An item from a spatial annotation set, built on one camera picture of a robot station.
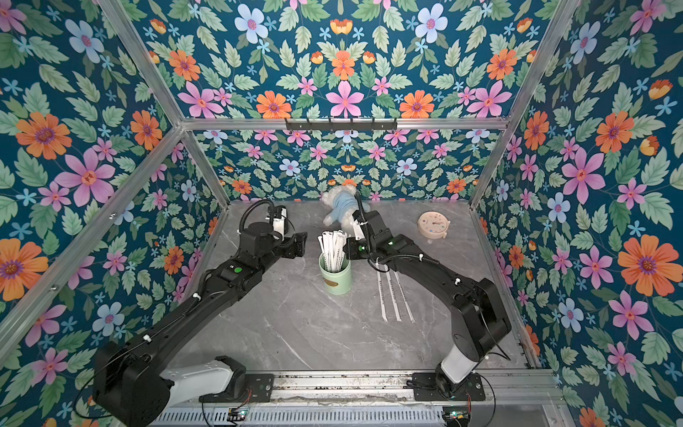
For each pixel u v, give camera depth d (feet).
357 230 2.47
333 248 2.76
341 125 3.04
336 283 2.81
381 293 3.05
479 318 1.45
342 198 3.52
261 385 2.41
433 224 3.62
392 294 3.00
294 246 2.36
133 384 1.28
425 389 2.35
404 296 2.98
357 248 2.40
